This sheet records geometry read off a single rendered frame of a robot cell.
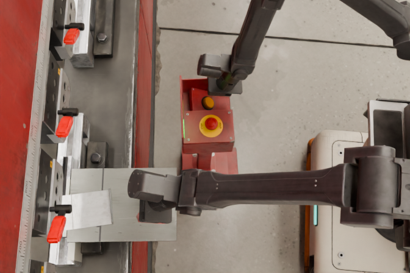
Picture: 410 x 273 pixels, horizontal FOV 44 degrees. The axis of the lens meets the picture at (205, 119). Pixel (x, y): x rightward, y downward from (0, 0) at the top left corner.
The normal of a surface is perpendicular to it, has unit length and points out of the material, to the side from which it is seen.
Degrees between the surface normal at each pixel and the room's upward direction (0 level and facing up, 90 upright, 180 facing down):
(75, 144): 0
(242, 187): 48
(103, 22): 0
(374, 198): 31
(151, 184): 27
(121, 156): 0
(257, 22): 89
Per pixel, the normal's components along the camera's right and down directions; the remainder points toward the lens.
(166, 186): 0.52, -0.16
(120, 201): 0.02, -0.33
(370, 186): -0.67, -0.28
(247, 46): -0.12, 0.93
